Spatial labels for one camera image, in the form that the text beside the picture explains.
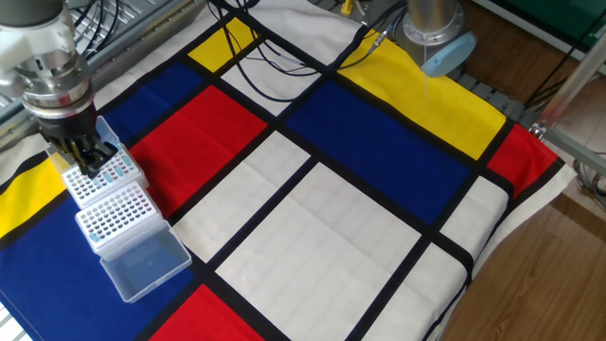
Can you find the aluminium frame post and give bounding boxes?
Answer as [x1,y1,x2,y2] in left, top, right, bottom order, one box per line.
[528,32,606,138]

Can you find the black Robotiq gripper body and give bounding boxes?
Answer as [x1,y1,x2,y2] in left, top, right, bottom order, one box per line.
[35,104,99,143]

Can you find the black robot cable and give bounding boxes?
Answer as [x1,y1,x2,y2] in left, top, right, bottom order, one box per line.
[207,0,332,104]
[326,0,408,72]

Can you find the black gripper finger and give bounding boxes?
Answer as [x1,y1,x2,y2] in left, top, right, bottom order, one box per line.
[49,136,96,180]
[84,134,119,174]

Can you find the aluminium frame beam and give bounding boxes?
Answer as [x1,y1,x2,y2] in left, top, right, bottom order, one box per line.
[532,123,606,174]

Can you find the white pipette tip holder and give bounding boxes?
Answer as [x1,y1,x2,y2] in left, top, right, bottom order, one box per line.
[74,181,161,260]
[61,141,150,210]

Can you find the Mondrian pattern tablecloth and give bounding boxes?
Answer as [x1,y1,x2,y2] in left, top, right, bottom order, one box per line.
[0,0,577,341]

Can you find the grey cable bundle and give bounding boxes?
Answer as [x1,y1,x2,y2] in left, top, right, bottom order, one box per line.
[571,151,606,209]

